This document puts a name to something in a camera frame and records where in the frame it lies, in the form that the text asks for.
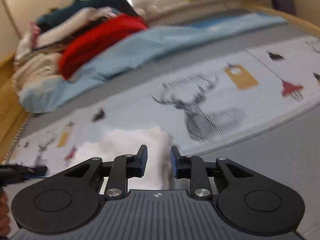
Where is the cream folded blanket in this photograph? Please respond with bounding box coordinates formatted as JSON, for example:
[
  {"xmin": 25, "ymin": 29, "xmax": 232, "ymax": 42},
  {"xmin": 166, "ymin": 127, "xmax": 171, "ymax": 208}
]
[{"xmin": 12, "ymin": 7, "xmax": 117, "ymax": 95}]

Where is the red blanket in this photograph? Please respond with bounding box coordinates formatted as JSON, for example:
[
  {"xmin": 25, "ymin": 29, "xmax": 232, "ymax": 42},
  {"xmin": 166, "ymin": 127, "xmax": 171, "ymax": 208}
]
[{"xmin": 58, "ymin": 14, "xmax": 148, "ymax": 80}]

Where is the teal garment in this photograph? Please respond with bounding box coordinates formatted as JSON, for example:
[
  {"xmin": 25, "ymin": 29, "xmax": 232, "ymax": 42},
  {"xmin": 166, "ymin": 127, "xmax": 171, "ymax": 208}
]
[{"xmin": 35, "ymin": 0, "xmax": 138, "ymax": 33}]

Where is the person's left hand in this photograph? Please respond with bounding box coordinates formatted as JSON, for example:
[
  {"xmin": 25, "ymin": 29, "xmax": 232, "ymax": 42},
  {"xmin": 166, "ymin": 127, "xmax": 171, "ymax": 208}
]
[{"xmin": 0, "ymin": 191, "xmax": 10, "ymax": 239}]

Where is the white t-shirt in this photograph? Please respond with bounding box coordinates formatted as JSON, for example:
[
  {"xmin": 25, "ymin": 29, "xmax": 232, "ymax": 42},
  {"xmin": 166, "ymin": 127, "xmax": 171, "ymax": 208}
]
[{"xmin": 46, "ymin": 125, "xmax": 176, "ymax": 196}]

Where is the light blue blanket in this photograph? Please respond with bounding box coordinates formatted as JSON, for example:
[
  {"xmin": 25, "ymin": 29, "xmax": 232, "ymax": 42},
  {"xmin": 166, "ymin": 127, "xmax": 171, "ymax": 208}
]
[{"xmin": 19, "ymin": 12, "xmax": 287, "ymax": 113}]

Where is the grey printed bed cover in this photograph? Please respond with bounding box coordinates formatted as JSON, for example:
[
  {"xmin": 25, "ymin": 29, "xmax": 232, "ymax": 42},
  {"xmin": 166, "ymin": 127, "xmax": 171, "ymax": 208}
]
[{"xmin": 3, "ymin": 20, "xmax": 319, "ymax": 239}]

